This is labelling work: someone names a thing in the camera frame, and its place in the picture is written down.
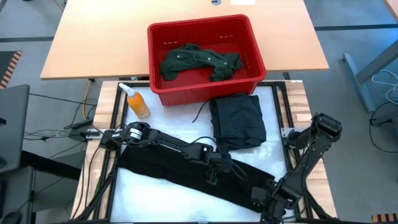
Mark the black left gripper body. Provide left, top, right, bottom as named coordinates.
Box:
left=203, top=146, right=249, bottom=187

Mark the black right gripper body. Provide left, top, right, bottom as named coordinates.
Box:
left=250, top=177, right=305, bottom=224

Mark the dark grey garment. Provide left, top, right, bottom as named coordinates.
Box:
left=192, top=92, right=267, bottom=150

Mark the black garment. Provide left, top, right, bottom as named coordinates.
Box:
left=117, top=143, right=277, bottom=215

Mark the dark green garment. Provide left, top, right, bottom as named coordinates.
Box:
left=159, top=43, right=243, bottom=83

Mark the red plastic laundry bin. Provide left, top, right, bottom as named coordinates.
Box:
left=147, top=14, right=267, bottom=106

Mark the white table mat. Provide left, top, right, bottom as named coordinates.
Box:
left=110, top=85, right=297, bottom=222

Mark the orange spray bottle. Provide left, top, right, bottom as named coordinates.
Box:
left=119, top=82, right=151, bottom=119

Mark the orange black striped block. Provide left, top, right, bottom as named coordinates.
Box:
left=371, top=213, right=398, bottom=224

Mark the grey desk leg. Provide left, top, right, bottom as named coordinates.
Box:
left=343, top=39, right=398, bottom=113

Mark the black floor beam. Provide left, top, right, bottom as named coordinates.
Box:
left=20, top=151, right=82, bottom=182

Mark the light wooden desk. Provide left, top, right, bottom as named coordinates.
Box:
left=39, top=0, right=330, bottom=81

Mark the dark grey chair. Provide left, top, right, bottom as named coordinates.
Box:
left=0, top=84, right=35, bottom=224

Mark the orange black striped mat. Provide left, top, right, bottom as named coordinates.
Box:
left=0, top=50, right=22, bottom=90

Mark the black aluminium frame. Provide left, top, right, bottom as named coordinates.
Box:
left=60, top=80, right=343, bottom=224

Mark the yellow cable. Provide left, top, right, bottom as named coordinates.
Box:
left=81, top=79, right=94, bottom=121

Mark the white cable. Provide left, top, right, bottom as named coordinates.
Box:
left=371, top=68, right=398, bottom=105

